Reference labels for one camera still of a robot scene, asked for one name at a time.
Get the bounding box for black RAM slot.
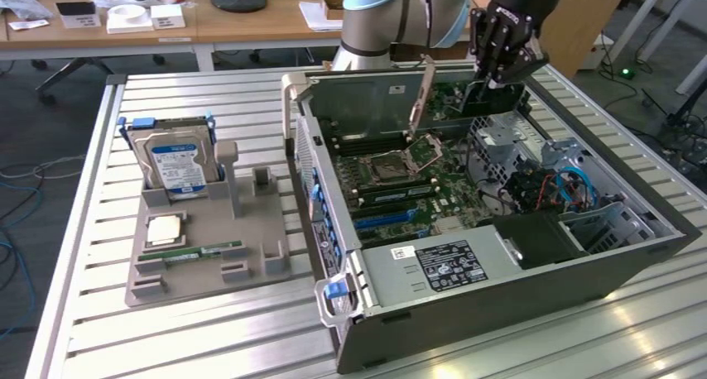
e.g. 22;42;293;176
335;139;411;155
337;143;414;159
333;131;409;146
334;135;410;151

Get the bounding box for black chair base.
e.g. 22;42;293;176
30;55;118;105

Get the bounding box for grey power supply unit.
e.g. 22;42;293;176
346;225;525;310

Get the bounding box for green RAM stick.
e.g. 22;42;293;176
138;240;245;262

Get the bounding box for silver CPU chip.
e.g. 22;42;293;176
145;216;185;247

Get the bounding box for small white box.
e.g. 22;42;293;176
150;4;187;31

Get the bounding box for blue wire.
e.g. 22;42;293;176
552;166;602;209

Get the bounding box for graphics card with metal bracket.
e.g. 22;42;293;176
410;53;528;132

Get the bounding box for long expansion slot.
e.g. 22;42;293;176
351;208;421;231

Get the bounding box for open dark grey PC case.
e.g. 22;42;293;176
281;55;705;375

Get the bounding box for black and white box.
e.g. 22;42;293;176
55;1;102;29

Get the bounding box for grey parts rack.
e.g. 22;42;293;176
126;141;294;309

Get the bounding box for white tape roll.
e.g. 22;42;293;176
110;4;146;24

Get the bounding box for wooden cabinet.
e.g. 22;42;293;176
530;0;634;79

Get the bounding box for white socket box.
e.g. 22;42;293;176
588;34;618;72

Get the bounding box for silver metal disk bay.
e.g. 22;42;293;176
468;113;557;190

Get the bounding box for white paper stack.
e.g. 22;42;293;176
298;0;345;32

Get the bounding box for hard disk in blue caddy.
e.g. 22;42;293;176
119;112;219;201

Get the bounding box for wooden desk white legs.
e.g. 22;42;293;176
0;0;215;72
197;0;501;72

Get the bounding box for black wire bundle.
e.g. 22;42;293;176
500;170;557;214

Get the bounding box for CPU socket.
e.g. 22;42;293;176
358;149;430;185

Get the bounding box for open socket cover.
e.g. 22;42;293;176
406;132;450;170

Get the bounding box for perforated metal bracket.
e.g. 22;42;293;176
557;200;662;256

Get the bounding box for flat white box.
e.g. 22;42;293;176
106;17;157;35

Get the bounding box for clear plastic bag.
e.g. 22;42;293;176
0;0;43;18

